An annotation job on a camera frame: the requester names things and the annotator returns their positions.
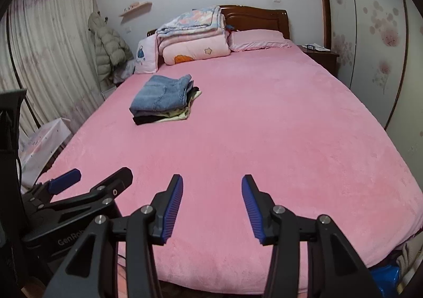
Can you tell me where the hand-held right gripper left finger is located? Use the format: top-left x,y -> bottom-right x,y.
43,174 -> 184,298

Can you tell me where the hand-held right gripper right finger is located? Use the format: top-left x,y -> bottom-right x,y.
241,174 -> 384,298

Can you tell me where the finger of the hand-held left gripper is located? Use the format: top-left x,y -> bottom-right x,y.
43,167 -> 134,216
31,168 -> 81,206

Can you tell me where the blue denim jacket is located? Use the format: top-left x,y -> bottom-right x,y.
130,74 -> 195,113

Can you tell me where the pile of clothes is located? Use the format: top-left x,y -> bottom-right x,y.
112,60 -> 137,85

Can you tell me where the white gift bag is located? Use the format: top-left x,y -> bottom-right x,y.
18,118 -> 72,186

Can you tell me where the black stand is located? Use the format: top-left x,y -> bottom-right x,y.
0,88 -> 29,193

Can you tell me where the folded green black garment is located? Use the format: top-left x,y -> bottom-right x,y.
132,86 -> 203,126

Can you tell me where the pink bed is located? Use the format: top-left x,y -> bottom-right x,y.
36,38 -> 423,294

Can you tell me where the pink cushion with bag print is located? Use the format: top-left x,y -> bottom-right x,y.
134,35 -> 159,74

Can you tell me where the olive puffer jacket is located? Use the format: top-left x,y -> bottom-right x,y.
88,12 -> 134,82

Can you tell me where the white patterned curtain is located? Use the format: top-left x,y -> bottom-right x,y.
0,0 -> 104,140

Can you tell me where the blue plastic bag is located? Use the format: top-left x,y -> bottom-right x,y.
369,264 -> 402,297

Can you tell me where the folded pink quilt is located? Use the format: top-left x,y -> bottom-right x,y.
158,31 -> 231,65

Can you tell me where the beige cloth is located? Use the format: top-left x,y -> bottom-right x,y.
395,232 -> 423,282

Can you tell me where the wooden nightstand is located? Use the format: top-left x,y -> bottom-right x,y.
297,43 -> 340,75

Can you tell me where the pink pillow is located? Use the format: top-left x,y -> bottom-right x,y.
228,29 -> 292,52

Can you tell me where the folded floral quilt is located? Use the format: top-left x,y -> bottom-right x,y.
155,6 -> 227,37

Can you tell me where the wooden headboard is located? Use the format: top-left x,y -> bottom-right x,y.
147,4 -> 291,40

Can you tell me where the floral wardrobe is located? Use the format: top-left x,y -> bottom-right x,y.
312,0 -> 423,166

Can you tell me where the pink wall shelf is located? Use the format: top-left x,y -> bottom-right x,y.
119,2 -> 153,17

